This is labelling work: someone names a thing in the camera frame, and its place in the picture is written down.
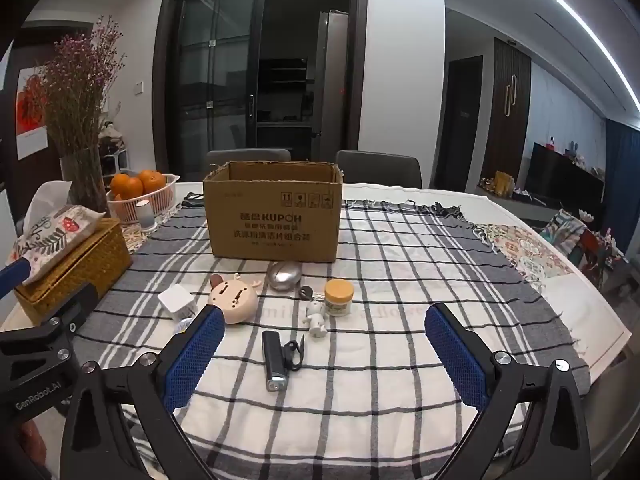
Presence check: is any pile of oranges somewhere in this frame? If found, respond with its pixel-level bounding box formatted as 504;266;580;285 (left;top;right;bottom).
111;170;167;201

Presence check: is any dark interior door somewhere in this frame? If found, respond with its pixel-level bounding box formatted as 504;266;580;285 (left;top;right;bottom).
435;55;483;191

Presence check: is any blue curtain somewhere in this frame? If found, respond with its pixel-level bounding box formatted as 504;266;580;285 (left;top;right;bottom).
602;117;640;256

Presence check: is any silver oval metal object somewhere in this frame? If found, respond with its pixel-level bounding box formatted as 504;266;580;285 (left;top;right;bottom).
266;260;302;292

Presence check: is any dark sliding glass door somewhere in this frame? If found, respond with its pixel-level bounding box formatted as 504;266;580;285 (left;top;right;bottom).
152;0;368;183

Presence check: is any white bear keychain figure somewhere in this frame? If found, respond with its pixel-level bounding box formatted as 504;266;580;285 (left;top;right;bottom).
299;285;329;339

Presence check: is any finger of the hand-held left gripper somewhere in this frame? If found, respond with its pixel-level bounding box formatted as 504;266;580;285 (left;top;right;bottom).
0;281;99;357
0;259;32;300

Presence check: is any low television cabinet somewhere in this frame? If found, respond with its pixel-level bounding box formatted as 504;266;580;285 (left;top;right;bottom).
477;182;561;226

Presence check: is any black television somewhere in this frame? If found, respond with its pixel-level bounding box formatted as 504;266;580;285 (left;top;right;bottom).
525;142;606;211

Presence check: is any small white cylinder container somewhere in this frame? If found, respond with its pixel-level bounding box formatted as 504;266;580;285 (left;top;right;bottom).
137;201;159;231

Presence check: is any dark wooden wardrobe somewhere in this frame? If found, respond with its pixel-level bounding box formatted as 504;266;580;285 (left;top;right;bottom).
482;37;532;183

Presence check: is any brown cashew-shaped piece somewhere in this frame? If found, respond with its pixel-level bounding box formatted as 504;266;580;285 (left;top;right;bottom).
207;273;259;320

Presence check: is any grey checked tablecloth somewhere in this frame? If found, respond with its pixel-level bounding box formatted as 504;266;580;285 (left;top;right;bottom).
75;195;593;480

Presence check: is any ceiling light strip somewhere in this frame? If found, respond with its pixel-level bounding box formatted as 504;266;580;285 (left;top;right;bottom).
510;0;640;121

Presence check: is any white power adapter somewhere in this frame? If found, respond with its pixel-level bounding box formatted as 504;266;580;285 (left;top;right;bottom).
158;284;197;322

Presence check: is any wicker tissue box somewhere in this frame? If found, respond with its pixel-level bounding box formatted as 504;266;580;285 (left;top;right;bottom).
14;219;133;323

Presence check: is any brown cardboard box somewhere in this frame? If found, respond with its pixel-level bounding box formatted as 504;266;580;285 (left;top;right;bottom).
202;161;345;263

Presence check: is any white fruit basket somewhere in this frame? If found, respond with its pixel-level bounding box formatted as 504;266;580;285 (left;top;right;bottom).
106;174;181;225

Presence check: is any colourful printed cloth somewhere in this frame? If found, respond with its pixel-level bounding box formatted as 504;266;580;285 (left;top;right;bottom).
540;207;626;286

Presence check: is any white storage shelf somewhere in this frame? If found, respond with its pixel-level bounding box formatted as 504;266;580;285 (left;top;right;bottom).
97;105;128;186

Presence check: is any round tan biscuit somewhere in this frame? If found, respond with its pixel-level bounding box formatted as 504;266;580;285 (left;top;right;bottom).
324;280;354;317

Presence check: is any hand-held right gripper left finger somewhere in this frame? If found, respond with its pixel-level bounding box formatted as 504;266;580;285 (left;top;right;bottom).
60;304;227;480

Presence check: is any black bike light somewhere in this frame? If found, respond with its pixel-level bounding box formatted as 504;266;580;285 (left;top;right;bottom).
262;331;307;394

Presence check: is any grey dining chair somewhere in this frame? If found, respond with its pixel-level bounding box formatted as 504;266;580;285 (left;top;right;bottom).
335;150;423;190
206;148;292;181

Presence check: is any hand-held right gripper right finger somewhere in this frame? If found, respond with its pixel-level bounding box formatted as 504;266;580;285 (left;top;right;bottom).
424;302;593;480

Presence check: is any red wall poster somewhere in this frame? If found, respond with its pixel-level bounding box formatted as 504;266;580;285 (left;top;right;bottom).
15;65;51;161

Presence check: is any floral tissue pack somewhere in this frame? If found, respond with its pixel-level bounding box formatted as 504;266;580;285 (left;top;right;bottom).
7;180;107;286

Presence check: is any glass vase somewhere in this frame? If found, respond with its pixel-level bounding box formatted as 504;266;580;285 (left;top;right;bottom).
60;147;108;211

